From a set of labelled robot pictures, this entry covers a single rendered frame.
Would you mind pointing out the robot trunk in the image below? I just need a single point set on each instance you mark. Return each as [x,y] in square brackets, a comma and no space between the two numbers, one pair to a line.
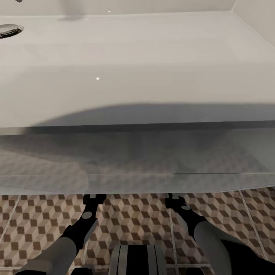
[137,260]

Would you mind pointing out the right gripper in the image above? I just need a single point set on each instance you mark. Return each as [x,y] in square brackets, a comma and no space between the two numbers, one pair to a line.
[170,202]

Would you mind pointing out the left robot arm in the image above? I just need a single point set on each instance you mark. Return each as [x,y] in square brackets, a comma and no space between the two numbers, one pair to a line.
[57,258]

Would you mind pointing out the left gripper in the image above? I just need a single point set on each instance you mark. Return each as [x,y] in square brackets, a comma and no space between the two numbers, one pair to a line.
[98,200]

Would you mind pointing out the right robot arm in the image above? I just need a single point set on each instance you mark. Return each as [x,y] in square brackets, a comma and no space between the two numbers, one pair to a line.
[227,255]

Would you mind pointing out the furniture sink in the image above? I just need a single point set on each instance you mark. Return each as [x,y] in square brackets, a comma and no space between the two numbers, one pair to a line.
[136,96]

